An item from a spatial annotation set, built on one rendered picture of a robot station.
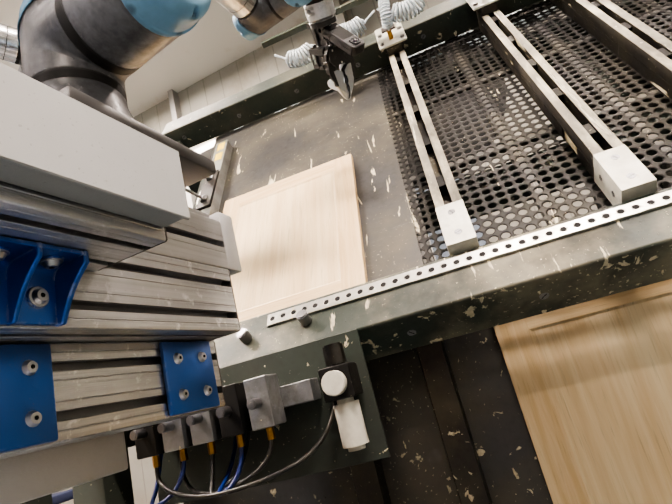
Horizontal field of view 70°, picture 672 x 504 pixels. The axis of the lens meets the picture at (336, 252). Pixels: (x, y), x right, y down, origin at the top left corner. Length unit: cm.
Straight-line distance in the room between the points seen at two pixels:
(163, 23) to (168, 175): 24
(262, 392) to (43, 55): 61
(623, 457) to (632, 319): 28
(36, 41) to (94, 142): 33
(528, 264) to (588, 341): 29
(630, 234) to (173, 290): 76
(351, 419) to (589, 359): 55
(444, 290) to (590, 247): 27
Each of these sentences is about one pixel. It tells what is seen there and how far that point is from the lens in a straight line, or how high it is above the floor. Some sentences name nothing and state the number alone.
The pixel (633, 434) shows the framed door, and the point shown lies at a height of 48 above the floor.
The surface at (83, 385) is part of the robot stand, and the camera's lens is 54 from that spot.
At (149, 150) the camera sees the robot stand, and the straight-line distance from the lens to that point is 44.
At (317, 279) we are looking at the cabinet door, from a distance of 114.
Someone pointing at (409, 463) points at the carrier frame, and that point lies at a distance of 123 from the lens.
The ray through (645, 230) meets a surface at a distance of 100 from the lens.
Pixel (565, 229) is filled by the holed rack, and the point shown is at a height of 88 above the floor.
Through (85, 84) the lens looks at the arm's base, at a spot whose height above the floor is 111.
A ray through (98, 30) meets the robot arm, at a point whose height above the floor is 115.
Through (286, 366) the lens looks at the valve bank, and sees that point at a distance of 100.
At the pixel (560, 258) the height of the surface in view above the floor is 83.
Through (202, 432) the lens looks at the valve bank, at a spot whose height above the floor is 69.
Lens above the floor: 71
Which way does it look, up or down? 15 degrees up
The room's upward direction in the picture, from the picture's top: 15 degrees counter-clockwise
